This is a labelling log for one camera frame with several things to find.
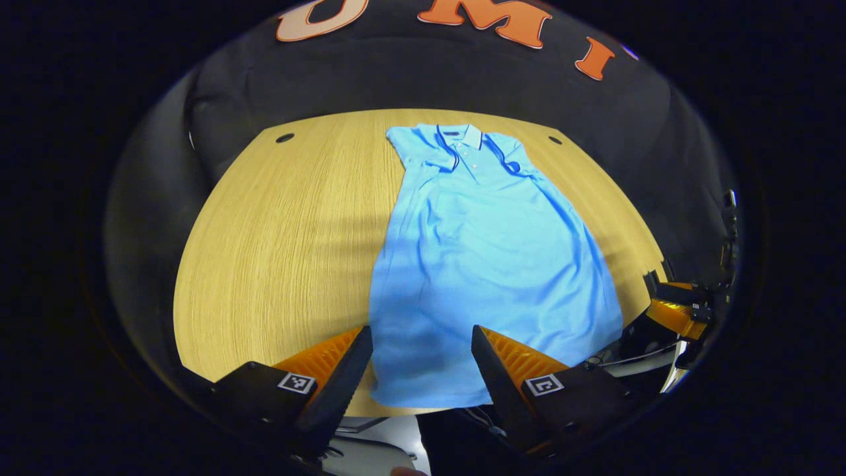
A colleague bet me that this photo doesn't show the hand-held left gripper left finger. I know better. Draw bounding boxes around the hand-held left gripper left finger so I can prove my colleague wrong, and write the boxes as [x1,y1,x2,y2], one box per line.
[210,325,374,461]

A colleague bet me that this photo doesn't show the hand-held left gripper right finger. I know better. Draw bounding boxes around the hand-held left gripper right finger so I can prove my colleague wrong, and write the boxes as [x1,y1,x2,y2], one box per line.
[471,325,638,460]

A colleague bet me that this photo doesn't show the light blue T-shirt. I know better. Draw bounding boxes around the light blue T-shirt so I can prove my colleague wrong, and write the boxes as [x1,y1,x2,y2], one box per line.
[367,123,624,409]

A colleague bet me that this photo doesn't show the person's dark clothing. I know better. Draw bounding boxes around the person's dark clothing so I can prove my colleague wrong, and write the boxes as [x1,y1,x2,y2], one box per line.
[416,407,529,476]

